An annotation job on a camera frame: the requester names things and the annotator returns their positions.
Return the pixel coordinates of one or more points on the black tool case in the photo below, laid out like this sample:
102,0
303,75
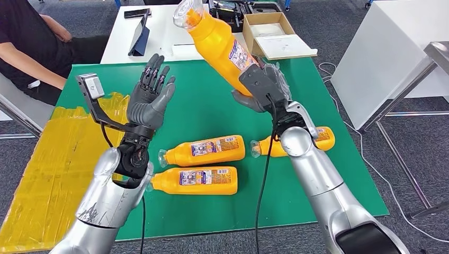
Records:
228,15

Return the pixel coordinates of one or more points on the white foam lid board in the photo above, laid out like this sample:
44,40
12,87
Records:
284,47

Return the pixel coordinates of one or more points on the grey metal bench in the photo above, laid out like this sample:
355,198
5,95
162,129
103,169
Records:
31,110

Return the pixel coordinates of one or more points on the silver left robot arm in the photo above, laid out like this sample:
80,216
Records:
112,196

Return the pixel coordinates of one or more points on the steel frame table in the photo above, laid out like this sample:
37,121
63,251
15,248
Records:
436,52

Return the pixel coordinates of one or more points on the white foam pad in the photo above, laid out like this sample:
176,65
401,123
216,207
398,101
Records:
266,29

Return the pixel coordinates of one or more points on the yellow plastic sheet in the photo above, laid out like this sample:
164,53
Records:
52,175

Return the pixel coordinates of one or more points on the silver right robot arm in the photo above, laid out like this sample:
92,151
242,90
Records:
315,168

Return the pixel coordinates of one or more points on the orange detergent bottle clear cap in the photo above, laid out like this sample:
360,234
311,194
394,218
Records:
210,149
214,38
210,182
266,147

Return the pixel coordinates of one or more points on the person's left hand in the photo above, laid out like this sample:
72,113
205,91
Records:
65,36

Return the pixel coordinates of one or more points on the person's left forearm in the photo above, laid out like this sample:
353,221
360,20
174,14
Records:
52,25

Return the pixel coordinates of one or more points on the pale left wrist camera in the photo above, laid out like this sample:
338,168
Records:
93,86

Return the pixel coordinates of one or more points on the person's right forearm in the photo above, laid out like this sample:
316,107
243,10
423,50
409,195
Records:
31,66

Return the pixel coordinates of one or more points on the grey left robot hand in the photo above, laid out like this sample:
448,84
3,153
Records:
147,105

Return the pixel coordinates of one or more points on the brown cardboard box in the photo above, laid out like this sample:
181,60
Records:
248,38

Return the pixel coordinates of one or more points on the person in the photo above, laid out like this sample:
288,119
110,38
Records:
21,35

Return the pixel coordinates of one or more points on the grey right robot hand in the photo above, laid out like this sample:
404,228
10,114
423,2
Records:
263,86

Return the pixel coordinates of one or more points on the black phone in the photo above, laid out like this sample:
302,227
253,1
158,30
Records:
136,13

